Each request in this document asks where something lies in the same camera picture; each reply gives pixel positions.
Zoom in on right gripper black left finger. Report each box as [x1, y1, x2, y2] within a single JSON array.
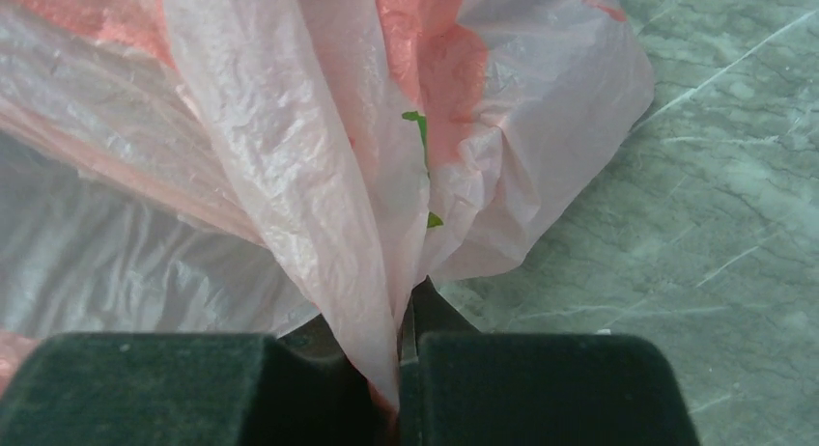
[[1, 318, 391, 445]]

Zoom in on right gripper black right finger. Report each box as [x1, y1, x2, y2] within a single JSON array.
[[400, 280, 699, 445]]

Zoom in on pink plastic bag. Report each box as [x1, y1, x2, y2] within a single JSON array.
[[1, 0, 654, 407]]

